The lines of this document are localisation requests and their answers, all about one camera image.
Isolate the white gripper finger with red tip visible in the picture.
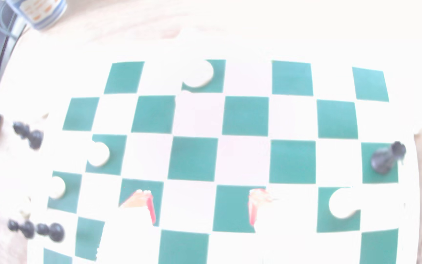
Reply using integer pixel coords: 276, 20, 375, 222
248, 188, 329, 264
97, 189, 161, 264

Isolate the white chess rook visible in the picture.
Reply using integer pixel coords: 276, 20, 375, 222
328, 187, 362, 220

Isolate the black chess rook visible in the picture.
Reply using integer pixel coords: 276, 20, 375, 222
370, 141, 407, 175

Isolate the white chess pawn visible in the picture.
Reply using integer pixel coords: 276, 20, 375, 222
182, 60, 214, 89
48, 176, 67, 201
86, 141, 111, 168

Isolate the cream chess piece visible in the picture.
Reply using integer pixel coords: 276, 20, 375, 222
18, 197, 33, 220

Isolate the black chess pawn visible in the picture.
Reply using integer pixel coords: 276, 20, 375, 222
7, 219, 36, 240
36, 222, 66, 243

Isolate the green white chessboard mat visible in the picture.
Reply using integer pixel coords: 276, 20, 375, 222
0, 29, 422, 264

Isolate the black chess piece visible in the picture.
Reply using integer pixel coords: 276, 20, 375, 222
12, 122, 44, 150

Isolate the white cup orange print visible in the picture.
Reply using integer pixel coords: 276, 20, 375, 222
5, 0, 68, 31

